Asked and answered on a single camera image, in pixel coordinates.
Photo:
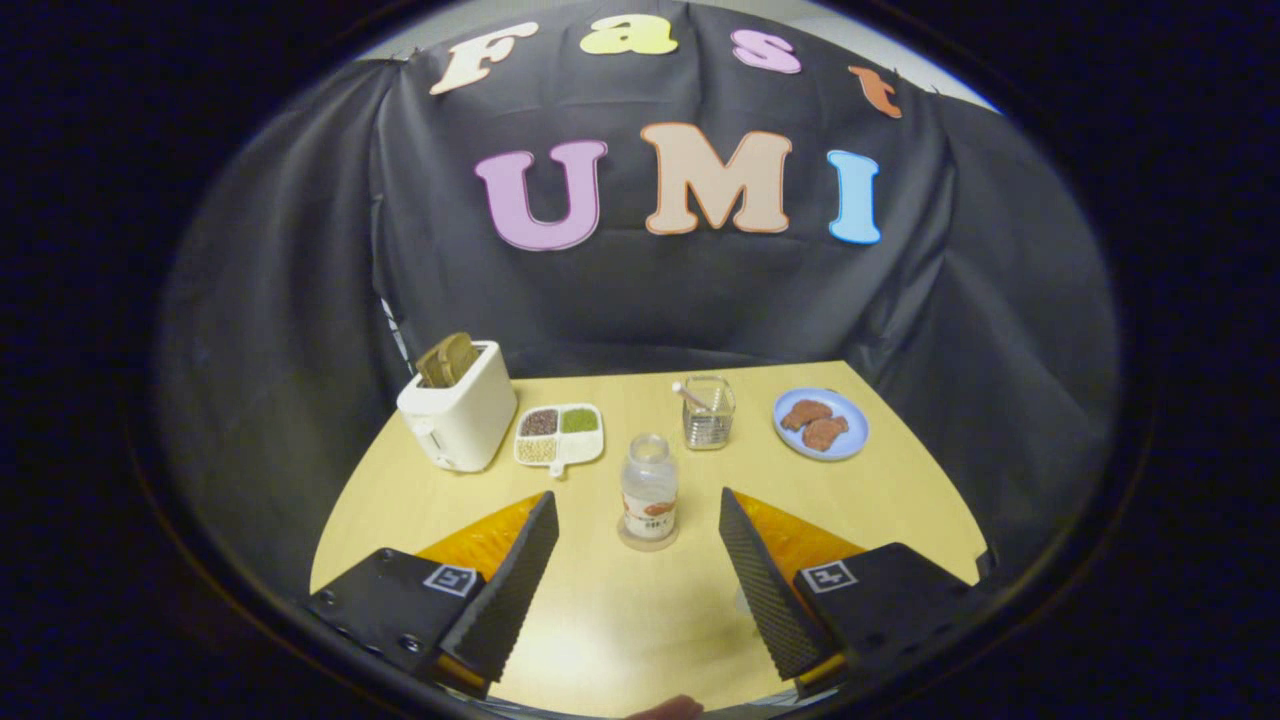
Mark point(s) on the round clear coaster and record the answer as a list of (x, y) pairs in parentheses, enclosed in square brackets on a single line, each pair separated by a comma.
[(648, 546)]

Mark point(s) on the wooden stirring stick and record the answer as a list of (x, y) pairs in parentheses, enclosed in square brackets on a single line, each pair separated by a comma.
[(692, 396)]

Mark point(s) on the pile of dark beans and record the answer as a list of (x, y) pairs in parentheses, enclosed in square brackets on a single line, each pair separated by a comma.
[(539, 422)]

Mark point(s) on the clear juice bottle orange label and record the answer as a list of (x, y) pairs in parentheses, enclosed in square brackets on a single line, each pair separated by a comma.
[(650, 495)]

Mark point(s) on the white toaster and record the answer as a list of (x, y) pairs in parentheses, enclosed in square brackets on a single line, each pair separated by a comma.
[(462, 420)]

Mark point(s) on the black backdrop cloth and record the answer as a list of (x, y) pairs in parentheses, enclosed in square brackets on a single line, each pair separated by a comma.
[(680, 300)]

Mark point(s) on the pile of yellow beans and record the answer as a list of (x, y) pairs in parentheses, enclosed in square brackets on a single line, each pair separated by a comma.
[(537, 450)]

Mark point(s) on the clear glass cup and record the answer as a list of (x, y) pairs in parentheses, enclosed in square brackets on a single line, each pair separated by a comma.
[(710, 425)]

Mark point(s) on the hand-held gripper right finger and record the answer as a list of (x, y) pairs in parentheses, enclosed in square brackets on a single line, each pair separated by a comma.
[(760, 580)]

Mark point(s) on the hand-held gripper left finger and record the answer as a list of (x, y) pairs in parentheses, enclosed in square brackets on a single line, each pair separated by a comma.
[(520, 570)]

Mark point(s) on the pile of green beans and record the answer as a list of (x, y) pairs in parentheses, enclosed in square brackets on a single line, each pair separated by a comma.
[(579, 420)]

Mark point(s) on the blue plate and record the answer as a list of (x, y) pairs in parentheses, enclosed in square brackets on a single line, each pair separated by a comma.
[(852, 425)]

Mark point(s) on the white divided dish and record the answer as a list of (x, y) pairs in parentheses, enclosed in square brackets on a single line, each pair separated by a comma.
[(590, 445)]

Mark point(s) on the brown toast slice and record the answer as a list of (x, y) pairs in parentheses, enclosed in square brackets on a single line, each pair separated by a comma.
[(434, 366), (462, 355)]

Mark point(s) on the wooden table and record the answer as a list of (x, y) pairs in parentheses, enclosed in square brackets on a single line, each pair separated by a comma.
[(620, 620)]

